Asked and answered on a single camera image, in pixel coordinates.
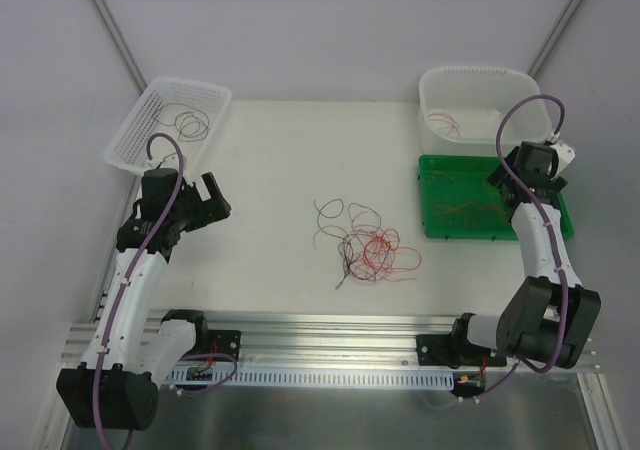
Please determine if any black wire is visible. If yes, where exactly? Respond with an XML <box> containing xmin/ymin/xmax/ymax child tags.
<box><xmin>157</xmin><ymin>102</ymin><xmax>211</xmax><ymax>144</ymax></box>
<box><xmin>314</xmin><ymin>198</ymin><xmax>384</xmax><ymax>290</ymax></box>

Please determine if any red wire bundle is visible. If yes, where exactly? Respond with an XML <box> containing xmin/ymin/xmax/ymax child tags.
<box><xmin>312</xmin><ymin>224</ymin><xmax>423</xmax><ymax>284</ymax></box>

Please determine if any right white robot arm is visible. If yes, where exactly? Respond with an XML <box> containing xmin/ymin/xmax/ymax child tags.
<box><xmin>448</xmin><ymin>142</ymin><xmax>601</xmax><ymax>373</ymax></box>

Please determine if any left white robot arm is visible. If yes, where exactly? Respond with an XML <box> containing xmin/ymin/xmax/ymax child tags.
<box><xmin>56</xmin><ymin>168</ymin><xmax>231</xmax><ymax>431</ymax></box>

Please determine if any white perforated plastic basket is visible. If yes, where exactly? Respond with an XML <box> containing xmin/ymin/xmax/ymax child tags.
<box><xmin>104</xmin><ymin>77</ymin><xmax>232</xmax><ymax>176</ymax></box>

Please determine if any green plastic tray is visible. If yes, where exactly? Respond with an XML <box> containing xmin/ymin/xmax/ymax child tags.
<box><xmin>417</xmin><ymin>154</ymin><xmax>575</xmax><ymax>242</ymax></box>

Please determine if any white plastic tub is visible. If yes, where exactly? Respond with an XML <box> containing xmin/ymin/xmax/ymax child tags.
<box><xmin>418</xmin><ymin>66</ymin><xmax>540</xmax><ymax>156</ymax></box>

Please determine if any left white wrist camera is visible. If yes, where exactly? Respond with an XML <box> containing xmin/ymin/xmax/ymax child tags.
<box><xmin>144</xmin><ymin>152</ymin><xmax>186</xmax><ymax>171</ymax></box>

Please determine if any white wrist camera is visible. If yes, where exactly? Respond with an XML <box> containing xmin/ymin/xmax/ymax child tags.
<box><xmin>546</xmin><ymin>140</ymin><xmax>576</xmax><ymax>177</ymax></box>
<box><xmin>144</xmin><ymin>152</ymin><xmax>186</xmax><ymax>171</ymax></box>

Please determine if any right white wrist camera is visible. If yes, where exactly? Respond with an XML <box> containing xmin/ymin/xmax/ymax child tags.
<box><xmin>546</xmin><ymin>140</ymin><xmax>576</xmax><ymax>177</ymax></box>

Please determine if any black wire in basket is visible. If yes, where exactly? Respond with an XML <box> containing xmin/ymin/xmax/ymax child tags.
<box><xmin>157</xmin><ymin>102</ymin><xmax>211</xmax><ymax>144</ymax></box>

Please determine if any red wire in tub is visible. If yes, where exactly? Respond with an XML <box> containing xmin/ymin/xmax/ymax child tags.
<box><xmin>426</xmin><ymin>112</ymin><xmax>462</xmax><ymax>138</ymax></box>

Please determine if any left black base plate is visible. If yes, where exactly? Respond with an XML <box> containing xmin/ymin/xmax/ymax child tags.
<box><xmin>203</xmin><ymin>329</ymin><xmax>242</xmax><ymax>359</ymax></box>

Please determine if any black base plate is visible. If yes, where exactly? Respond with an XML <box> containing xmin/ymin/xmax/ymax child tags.
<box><xmin>415</xmin><ymin>334</ymin><xmax>507</xmax><ymax>370</ymax></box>
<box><xmin>203</xmin><ymin>329</ymin><xmax>242</xmax><ymax>359</ymax></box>

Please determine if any aluminium mounting rail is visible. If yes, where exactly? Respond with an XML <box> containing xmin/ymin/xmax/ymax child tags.
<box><xmin>62</xmin><ymin>309</ymin><xmax>601</xmax><ymax>374</ymax></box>

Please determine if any white slotted cable duct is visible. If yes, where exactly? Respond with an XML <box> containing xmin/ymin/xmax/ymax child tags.
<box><xmin>164</xmin><ymin>364</ymin><xmax>454</xmax><ymax>391</ymax></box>

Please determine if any right aluminium frame post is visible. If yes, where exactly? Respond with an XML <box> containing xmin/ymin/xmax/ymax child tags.
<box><xmin>527</xmin><ymin>0</ymin><xmax>587</xmax><ymax>79</ymax></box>

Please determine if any aluminium frame post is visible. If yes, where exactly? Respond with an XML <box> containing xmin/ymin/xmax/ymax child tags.
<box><xmin>88</xmin><ymin>0</ymin><xmax>147</xmax><ymax>95</ymax></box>
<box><xmin>527</xmin><ymin>0</ymin><xmax>587</xmax><ymax>79</ymax></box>

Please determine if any left aluminium frame post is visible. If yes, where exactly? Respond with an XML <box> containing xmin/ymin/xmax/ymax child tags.
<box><xmin>88</xmin><ymin>0</ymin><xmax>147</xmax><ymax>95</ymax></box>

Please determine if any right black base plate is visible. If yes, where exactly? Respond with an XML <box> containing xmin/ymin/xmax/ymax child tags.
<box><xmin>415</xmin><ymin>334</ymin><xmax>507</xmax><ymax>370</ymax></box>

